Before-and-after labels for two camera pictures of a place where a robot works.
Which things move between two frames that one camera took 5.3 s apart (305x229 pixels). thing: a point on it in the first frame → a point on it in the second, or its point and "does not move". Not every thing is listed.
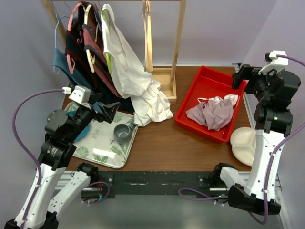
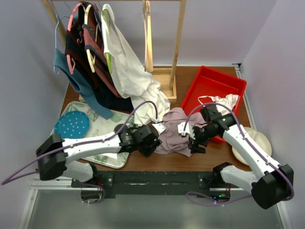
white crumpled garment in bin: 233,97 does not move
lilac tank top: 214,115 → 172,142
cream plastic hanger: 91,60 does not move
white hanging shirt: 131,77 does not move
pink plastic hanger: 71,69 does not move
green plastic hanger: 107,55 does not move
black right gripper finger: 246,71 → 194,146
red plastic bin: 209,83 does not move
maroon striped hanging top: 86,54 does not move
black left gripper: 109,111 → 147,151
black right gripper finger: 237,79 → 195,148
